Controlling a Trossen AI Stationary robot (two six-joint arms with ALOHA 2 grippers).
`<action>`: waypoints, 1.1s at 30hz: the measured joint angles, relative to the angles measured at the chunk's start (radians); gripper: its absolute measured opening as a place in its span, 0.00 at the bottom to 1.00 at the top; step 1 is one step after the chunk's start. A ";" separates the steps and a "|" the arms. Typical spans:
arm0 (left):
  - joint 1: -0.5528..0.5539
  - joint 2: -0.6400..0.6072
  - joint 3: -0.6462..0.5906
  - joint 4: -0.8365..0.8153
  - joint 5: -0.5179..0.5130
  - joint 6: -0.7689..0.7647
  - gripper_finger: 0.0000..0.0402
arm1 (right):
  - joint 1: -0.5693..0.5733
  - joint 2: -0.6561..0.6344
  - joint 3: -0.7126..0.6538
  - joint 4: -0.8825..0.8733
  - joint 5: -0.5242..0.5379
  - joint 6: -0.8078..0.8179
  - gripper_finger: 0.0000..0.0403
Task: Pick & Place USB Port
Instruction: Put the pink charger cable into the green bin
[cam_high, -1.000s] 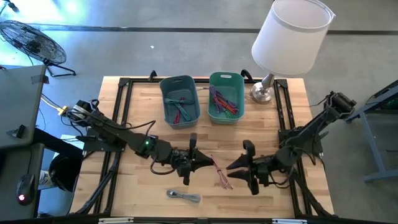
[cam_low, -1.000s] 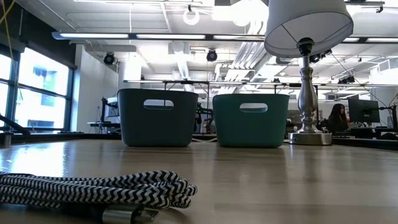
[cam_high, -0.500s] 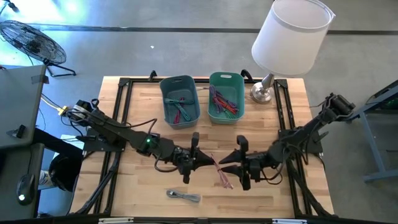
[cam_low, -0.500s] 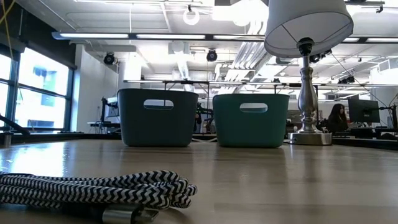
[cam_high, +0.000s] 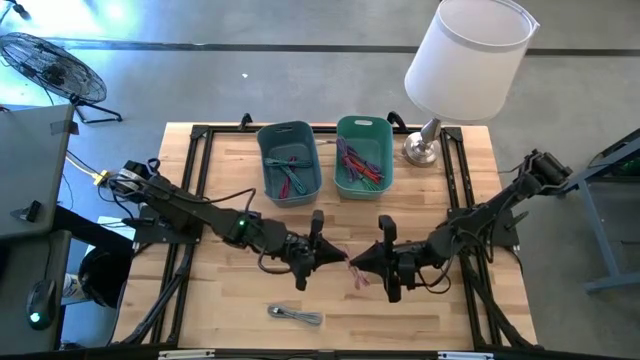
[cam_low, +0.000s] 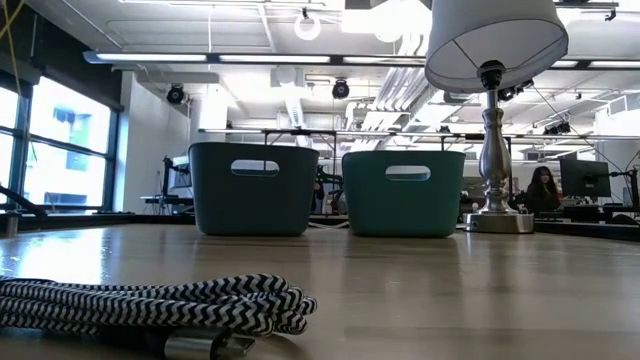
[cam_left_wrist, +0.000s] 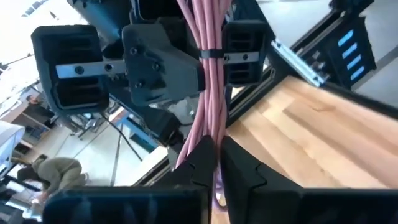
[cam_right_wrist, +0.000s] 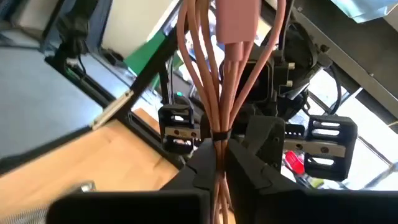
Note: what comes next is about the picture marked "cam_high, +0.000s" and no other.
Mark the dark grey desk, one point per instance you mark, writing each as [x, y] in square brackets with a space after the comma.
[15, 270]

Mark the blue-grey metal cart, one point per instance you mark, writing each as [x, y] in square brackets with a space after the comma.
[605, 210]

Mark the light grey desk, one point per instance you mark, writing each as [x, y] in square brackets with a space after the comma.
[30, 165]

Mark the black floor fan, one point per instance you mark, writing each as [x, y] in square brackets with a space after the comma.
[50, 70]

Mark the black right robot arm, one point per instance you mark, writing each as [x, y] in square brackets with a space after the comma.
[480, 220]

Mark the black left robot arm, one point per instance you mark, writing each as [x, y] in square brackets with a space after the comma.
[200, 215]

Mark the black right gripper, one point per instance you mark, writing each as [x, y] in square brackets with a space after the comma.
[405, 260]

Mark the black computer mouse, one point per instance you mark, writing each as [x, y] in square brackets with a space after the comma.
[41, 302]

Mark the white shade table lamp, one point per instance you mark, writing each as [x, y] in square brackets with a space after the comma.
[465, 65]

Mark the black table clamp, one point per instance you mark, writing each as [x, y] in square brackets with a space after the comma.
[397, 121]
[245, 121]

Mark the white label strip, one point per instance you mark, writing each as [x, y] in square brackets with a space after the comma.
[466, 356]
[185, 355]

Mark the teal green plastic bin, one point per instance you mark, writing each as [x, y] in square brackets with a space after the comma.
[375, 139]

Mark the person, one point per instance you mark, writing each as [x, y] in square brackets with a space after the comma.
[105, 277]

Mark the black metal table frame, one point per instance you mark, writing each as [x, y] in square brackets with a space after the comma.
[225, 129]

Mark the yellow power plug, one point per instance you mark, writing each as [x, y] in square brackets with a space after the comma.
[102, 177]

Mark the black desk clamp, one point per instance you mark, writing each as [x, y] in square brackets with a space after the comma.
[29, 212]

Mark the blue-grey plastic bin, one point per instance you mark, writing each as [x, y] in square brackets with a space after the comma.
[280, 144]

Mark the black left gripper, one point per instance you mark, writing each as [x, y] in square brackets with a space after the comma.
[302, 252]

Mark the grey tape strip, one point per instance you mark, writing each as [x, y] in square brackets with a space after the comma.
[65, 127]

